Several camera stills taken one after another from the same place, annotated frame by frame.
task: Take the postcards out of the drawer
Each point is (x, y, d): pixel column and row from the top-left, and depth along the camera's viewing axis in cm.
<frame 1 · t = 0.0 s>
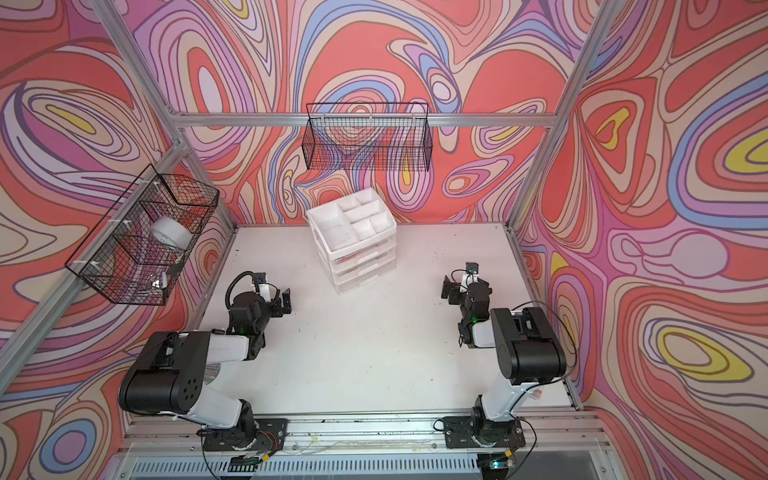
left hand: (276, 290, 93), fingers open
right hand: (461, 283, 96), fingers open
white plastic drawer organizer: (355, 239, 90), point 22 cm above the table

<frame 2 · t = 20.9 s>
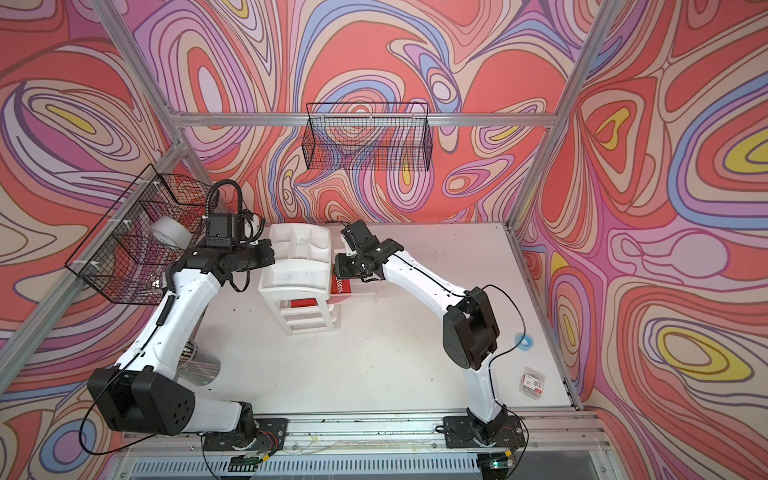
left hand: (275, 251, 80), fingers closed
right hand: (340, 277, 85), fingers open
white plastic drawer organizer: (297, 284, 81), point 21 cm above the table
red postcard: (338, 286, 86), point 16 cm above the table
small red white packet: (532, 383, 81), point 3 cm above the table
blue tape ring: (526, 342, 91), on the table

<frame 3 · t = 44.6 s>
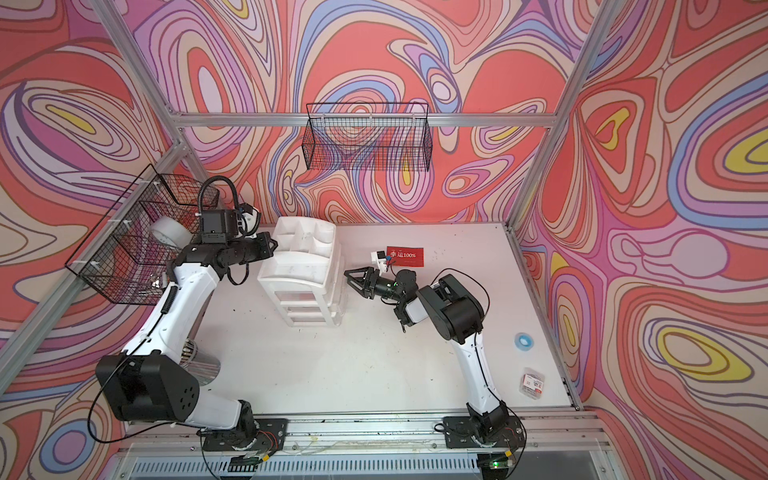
left hand: (277, 242, 82), fingers closed
right hand: (345, 283, 89), fingers open
red postcard: (408, 256, 113), on the table
the other named things where they were.

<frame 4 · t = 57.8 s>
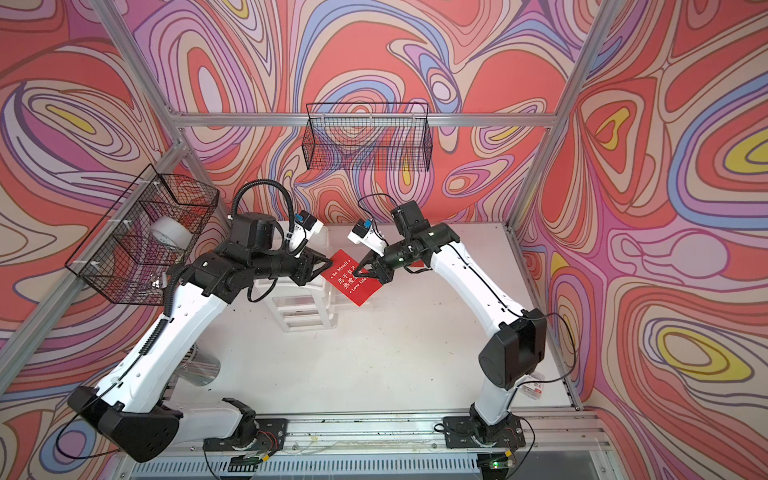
left hand: (329, 260, 68), fingers open
right hand: (359, 279, 73), fingers closed
red postcard 2: (340, 272, 72), point 30 cm above the table
